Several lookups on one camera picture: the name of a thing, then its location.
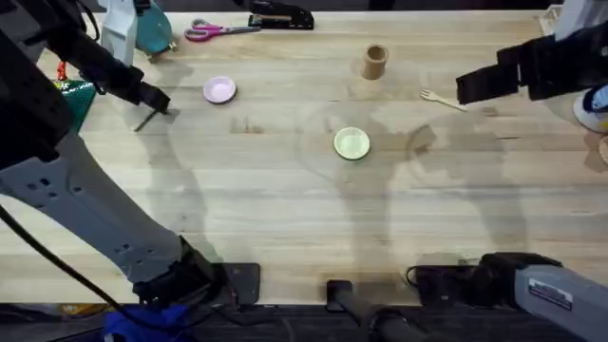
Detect teal tape dispenser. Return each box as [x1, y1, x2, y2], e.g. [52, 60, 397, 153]
[134, 0, 175, 55]

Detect wooden fork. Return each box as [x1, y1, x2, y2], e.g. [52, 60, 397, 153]
[419, 88, 469, 113]

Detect pale green plate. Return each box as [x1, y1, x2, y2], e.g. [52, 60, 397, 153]
[332, 125, 371, 162]

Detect white plastic bottle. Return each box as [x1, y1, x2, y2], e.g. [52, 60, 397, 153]
[98, 0, 140, 67]

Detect dark slim utensil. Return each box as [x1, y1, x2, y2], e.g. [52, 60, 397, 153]
[133, 109, 159, 133]

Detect blue cloth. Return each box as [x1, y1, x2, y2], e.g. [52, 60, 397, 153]
[103, 303, 194, 342]

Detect black cable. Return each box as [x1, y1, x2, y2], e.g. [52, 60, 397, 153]
[0, 203, 143, 329]

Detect black rail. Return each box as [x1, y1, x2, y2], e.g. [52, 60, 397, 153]
[0, 279, 608, 342]

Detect white round object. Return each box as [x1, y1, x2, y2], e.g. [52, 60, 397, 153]
[571, 84, 608, 135]

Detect pink plate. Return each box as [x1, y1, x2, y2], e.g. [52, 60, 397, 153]
[202, 75, 238, 105]

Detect pink-handled scissors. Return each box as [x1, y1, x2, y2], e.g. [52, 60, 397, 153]
[183, 18, 262, 44]

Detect wooden cup container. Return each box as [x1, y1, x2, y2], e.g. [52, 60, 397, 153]
[360, 44, 390, 81]

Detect black stapler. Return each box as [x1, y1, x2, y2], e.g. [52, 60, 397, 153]
[247, 0, 315, 31]

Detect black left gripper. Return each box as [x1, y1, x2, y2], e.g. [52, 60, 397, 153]
[47, 28, 171, 115]

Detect green board with blocks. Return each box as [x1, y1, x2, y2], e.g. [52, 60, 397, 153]
[52, 79, 98, 135]

